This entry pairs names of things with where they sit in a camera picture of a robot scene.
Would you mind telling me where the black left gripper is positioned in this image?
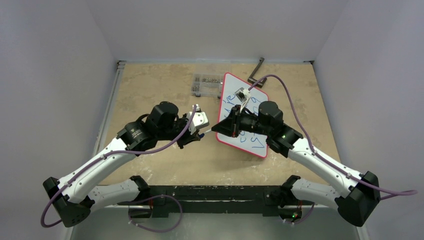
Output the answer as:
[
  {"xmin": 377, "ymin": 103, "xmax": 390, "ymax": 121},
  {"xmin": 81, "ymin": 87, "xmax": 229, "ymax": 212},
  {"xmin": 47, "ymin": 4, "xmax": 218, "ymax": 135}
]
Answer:
[{"xmin": 157, "ymin": 113, "xmax": 200, "ymax": 149}]

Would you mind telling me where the pink framed whiteboard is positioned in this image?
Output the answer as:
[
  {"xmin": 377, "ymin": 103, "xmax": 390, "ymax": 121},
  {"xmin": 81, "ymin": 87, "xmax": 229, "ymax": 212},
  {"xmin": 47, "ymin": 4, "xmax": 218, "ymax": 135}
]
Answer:
[{"xmin": 215, "ymin": 72, "xmax": 269, "ymax": 158}]

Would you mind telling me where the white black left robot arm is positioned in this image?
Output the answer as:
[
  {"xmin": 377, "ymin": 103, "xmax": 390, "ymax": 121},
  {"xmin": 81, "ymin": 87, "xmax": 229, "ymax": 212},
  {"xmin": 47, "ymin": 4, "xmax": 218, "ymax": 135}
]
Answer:
[{"xmin": 43, "ymin": 101, "xmax": 209, "ymax": 228}]

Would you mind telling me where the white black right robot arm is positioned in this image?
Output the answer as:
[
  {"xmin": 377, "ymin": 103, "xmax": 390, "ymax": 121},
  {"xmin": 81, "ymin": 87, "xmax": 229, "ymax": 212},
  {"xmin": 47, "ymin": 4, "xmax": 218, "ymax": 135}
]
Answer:
[{"xmin": 211, "ymin": 101, "xmax": 381, "ymax": 227}]

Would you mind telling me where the clear plastic screw box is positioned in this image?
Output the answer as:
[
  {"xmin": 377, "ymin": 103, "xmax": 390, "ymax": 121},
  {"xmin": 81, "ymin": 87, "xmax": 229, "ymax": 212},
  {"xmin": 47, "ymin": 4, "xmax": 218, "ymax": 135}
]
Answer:
[{"xmin": 190, "ymin": 73, "xmax": 224, "ymax": 99}]

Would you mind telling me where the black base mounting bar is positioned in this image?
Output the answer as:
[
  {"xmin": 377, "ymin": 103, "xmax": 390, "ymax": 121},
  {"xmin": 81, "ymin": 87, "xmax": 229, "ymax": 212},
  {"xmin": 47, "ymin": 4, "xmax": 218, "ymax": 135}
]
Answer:
[{"xmin": 117, "ymin": 185, "xmax": 314, "ymax": 220}]

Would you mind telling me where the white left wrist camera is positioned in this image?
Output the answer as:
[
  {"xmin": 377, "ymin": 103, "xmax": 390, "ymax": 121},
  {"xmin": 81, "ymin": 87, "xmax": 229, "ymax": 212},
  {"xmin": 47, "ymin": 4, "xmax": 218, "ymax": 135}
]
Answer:
[{"xmin": 186, "ymin": 104, "xmax": 210, "ymax": 135}]

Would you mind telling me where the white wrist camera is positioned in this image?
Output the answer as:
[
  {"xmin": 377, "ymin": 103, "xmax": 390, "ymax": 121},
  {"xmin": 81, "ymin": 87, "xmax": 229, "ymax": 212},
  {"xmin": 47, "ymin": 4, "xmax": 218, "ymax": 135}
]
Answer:
[
  {"xmin": 186, "ymin": 104, "xmax": 210, "ymax": 135},
  {"xmin": 234, "ymin": 87, "xmax": 251, "ymax": 113}
]

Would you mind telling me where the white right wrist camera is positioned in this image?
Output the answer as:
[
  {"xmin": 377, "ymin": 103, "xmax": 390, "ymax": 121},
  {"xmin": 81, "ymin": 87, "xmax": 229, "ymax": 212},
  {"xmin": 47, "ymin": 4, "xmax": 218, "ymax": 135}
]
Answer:
[{"xmin": 234, "ymin": 87, "xmax": 251, "ymax": 113}]

